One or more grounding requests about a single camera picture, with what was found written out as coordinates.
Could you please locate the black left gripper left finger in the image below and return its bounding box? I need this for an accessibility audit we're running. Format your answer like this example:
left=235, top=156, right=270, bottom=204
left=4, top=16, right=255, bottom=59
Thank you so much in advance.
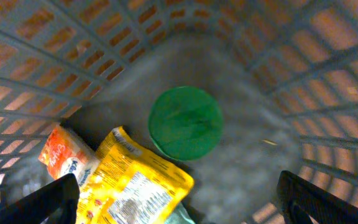
left=0, top=174, right=80, bottom=224

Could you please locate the grey plastic mesh basket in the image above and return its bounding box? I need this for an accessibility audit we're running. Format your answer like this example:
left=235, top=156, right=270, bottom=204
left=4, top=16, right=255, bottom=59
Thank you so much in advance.
left=0, top=1, right=358, bottom=223

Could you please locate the green lid jar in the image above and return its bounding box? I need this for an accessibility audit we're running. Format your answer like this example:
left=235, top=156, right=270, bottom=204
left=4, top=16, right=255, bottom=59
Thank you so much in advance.
left=147, top=86, right=224, bottom=161

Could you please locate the orange white snack packet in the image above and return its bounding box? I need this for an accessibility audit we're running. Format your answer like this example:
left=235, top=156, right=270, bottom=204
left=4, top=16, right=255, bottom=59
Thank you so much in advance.
left=39, top=125, right=100, bottom=188

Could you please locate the mint green tissue packet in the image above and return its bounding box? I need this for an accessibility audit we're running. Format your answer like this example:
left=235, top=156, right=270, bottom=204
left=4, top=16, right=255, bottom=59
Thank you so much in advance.
left=164, top=202, right=195, bottom=224

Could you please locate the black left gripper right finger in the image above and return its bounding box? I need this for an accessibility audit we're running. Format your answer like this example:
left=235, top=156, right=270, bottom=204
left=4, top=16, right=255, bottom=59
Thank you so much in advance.
left=277, top=170, right=358, bottom=224

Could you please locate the yellow snack packet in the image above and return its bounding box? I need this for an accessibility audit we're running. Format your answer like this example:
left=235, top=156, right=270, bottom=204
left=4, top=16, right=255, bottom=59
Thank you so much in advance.
left=76, top=127, right=194, bottom=224

